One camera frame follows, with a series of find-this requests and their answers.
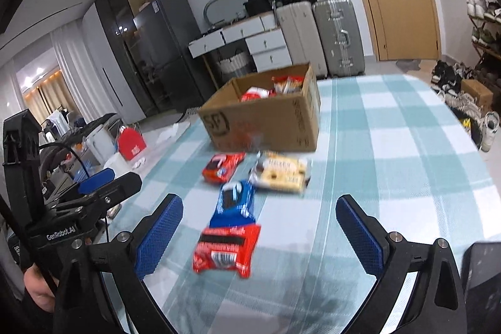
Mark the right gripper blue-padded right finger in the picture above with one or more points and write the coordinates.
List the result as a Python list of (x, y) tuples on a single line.
[(436, 303)]

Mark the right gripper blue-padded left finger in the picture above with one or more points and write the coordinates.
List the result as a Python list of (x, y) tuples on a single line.
[(129, 257)]

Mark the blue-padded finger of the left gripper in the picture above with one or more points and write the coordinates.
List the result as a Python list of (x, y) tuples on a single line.
[(93, 183)]

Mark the red Oreo cookie pack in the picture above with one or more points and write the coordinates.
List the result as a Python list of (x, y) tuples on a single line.
[(220, 169)]

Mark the clear cookie tray pack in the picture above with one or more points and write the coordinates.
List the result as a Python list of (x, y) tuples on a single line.
[(281, 173)]

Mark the person's left hand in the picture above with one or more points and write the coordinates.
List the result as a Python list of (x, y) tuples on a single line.
[(39, 289)]

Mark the red gift bag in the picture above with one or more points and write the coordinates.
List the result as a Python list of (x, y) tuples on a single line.
[(130, 143)]

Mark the blue Oreo cookie pack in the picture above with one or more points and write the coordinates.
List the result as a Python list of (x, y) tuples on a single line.
[(235, 205)]

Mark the red dark snack pack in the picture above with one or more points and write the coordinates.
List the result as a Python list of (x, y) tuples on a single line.
[(226, 248)]

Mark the dark grey refrigerator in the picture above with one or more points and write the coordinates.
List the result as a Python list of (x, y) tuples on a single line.
[(177, 79)]

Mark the woven laundry basket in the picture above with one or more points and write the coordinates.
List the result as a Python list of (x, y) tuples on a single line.
[(237, 66)]

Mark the teal plaid tablecloth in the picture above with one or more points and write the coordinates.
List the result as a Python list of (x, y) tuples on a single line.
[(386, 140)]

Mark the SF cardboard box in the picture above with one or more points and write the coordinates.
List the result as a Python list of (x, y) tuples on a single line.
[(274, 110)]

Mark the black glass cabinet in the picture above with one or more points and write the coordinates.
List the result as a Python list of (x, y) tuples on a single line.
[(117, 19)]

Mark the white drawer desk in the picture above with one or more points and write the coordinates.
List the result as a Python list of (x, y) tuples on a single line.
[(263, 38)]

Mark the small cardboard box on floor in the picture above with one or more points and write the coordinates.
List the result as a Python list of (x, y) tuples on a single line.
[(482, 95)]

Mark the door mat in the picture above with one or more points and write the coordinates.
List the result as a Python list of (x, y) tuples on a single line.
[(406, 65)]

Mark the beige suitcase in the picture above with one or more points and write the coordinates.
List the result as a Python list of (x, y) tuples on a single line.
[(301, 35)]

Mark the silver suitcase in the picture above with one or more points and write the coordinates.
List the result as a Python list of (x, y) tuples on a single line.
[(340, 37)]

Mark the shoe rack with shoes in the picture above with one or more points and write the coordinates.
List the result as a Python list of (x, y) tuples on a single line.
[(484, 15)]

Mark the curved mirror frame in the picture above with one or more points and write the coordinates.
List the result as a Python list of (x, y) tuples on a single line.
[(221, 13)]

